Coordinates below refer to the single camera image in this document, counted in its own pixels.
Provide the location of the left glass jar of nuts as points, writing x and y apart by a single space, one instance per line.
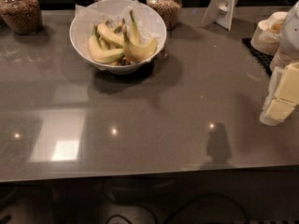
23 17

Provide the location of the right glass jar of nuts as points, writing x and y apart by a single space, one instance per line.
169 10

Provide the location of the white folded card stand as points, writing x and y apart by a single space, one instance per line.
220 12

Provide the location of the glass jar of nuts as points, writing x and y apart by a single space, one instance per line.
23 17
169 10

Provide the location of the white paper bowl liner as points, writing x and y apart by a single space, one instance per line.
85 22

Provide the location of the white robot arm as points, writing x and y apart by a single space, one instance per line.
288 51

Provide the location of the white ceramic bowl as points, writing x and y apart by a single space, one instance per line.
149 22

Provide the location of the yellow banana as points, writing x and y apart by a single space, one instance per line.
138 53
134 32
108 35
100 55

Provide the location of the black mesh mat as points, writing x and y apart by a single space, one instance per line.
263 59

